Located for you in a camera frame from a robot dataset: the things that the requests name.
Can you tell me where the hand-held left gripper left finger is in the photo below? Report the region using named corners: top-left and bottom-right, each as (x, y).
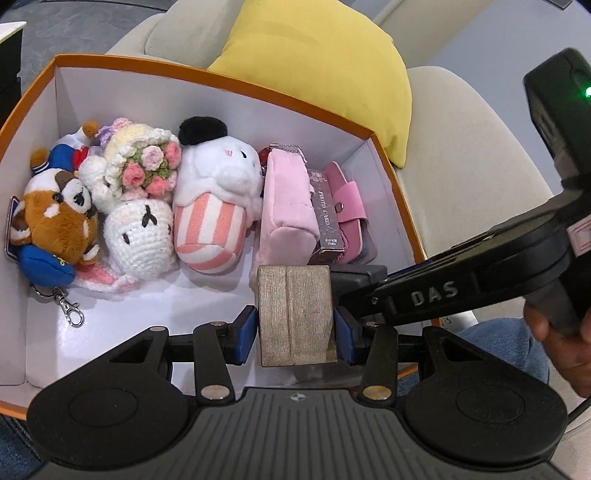
top-left (107, 306), bottom-right (258, 407)

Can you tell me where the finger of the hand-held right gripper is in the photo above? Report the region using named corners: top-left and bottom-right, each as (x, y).
top-left (337, 276), bottom-right (403, 321)
top-left (387, 193), bottom-right (568, 284)

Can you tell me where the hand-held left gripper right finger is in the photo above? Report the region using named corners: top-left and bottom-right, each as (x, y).
top-left (335, 306), bottom-right (492, 407)

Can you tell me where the black box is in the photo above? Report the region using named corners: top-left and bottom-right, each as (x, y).
top-left (331, 264), bottom-right (387, 305)

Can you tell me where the gold box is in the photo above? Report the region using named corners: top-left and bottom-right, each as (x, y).
top-left (255, 264), bottom-right (339, 367)

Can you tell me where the purple card box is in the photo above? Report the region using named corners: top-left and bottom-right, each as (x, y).
top-left (307, 166), bottom-right (348, 257)

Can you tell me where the pink wallet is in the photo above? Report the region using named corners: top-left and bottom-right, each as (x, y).
top-left (323, 161), bottom-right (372, 264)

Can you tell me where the pink plush pouch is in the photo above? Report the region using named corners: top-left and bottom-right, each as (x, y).
top-left (249, 143), bottom-right (320, 289)

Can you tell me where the white crochet sheep plush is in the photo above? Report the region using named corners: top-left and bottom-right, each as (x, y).
top-left (76, 117), bottom-right (182, 294)

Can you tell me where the white pink-striped plush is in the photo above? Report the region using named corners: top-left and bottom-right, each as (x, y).
top-left (173, 115), bottom-right (265, 275)

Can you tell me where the red panda plush keychain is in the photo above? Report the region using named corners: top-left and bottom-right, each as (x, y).
top-left (4, 121), bottom-right (105, 328)

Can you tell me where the orange cardboard box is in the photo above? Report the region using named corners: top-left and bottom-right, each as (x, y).
top-left (0, 54), bottom-right (441, 418)

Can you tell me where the person's right hand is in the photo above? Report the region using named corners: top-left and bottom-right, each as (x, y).
top-left (524, 305), bottom-right (591, 400)

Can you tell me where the white carton box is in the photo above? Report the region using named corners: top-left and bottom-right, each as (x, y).
top-left (441, 311), bottom-right (478, 329)

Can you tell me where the beige sofa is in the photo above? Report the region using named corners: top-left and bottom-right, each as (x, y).
top-left (104, 0), bottom-right (591, 435)

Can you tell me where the yellow pillow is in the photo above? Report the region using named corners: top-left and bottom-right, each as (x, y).
top-left (206, 0), bottom-right (413, 169)

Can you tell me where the marble top side table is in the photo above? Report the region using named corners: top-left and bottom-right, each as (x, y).
top-left (0, 19), bottom-right (26, 116)

